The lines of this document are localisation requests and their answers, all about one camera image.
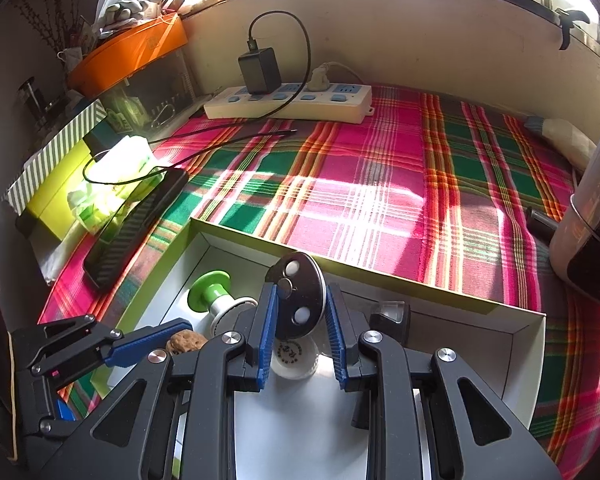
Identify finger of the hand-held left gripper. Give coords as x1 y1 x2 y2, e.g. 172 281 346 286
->
17 370 106 443
10 314 175 396

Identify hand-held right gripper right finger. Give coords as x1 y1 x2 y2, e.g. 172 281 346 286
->
325 282 563 480

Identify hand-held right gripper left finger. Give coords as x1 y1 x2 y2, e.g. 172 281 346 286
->
45 282 281 480

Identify brown walnut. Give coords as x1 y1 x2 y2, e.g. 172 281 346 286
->
166 330 210 358

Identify black rectangular device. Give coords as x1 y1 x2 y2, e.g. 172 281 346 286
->
369 301 412 348

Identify round disc with two buttons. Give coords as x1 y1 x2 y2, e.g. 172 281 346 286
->
265 251 327 342

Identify green and white spool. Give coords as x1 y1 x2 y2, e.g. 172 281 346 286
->
187 270 258 338

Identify shallow green cardboard box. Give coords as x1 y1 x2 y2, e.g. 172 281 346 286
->
92 216 547 480

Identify white paper sheet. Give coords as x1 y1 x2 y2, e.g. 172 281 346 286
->
37 237 81 286

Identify black phone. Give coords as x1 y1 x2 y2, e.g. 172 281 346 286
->
82 167 190 291

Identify yellow green striped box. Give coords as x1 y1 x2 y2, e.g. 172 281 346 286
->
5 99 108 216

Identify green tissue packet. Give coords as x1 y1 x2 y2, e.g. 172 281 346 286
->
66 137 163 233

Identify glass jar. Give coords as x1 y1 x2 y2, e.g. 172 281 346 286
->
17 77 51 128

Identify white power strip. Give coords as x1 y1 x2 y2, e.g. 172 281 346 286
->
203 81 373 125

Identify black cylinder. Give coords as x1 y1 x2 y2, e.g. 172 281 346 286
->
525 206 561 243

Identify glass tank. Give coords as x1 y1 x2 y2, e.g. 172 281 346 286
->
97 52 198 131

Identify black charger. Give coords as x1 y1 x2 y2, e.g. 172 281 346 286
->
237 47 283 96

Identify white plug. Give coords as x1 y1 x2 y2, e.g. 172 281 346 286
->
307 62 333 92

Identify small grey fan heater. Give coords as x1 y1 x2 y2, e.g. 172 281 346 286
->
549 122 600 306

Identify orange box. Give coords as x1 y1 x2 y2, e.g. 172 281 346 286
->
67 14 188 98

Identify dried branches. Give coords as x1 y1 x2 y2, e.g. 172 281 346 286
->
10 0 88 56

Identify beige cloth bundle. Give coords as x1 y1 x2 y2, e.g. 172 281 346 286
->
522 115 598 168

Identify black charging cable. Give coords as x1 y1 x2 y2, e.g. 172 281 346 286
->
82 10 313 186

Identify black window handle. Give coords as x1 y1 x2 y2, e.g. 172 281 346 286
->
555 9 592 51

